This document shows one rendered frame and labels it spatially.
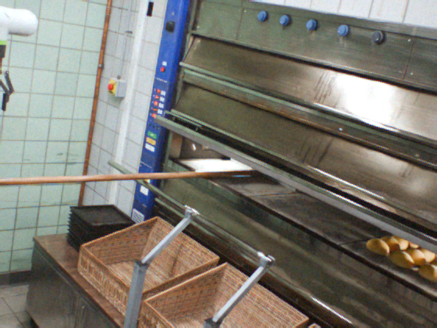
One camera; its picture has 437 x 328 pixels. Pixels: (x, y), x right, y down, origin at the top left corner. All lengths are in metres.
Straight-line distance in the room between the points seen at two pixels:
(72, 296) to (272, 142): 1.32
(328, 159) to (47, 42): 2.02
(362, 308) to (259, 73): 1.14
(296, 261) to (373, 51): 0.95
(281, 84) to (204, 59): 0.57
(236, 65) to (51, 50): 1.36
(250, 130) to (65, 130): 1.57
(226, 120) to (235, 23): 0.48
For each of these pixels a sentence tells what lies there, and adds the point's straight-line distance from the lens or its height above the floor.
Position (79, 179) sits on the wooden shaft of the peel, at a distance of 2.54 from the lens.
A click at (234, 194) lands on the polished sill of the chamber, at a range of 2.76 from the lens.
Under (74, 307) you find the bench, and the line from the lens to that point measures 3.06.
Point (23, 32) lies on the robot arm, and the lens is 2.41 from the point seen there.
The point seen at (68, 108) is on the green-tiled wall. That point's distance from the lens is 3.81.
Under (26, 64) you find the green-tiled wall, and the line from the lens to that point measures 3.64.
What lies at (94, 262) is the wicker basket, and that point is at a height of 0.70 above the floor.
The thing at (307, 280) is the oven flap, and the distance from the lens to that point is 2.49.
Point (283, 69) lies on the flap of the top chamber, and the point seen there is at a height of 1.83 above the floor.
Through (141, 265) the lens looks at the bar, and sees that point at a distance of 2.38.
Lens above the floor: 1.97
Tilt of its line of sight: 14 degrees down
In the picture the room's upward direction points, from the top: 12 degrees clockwise
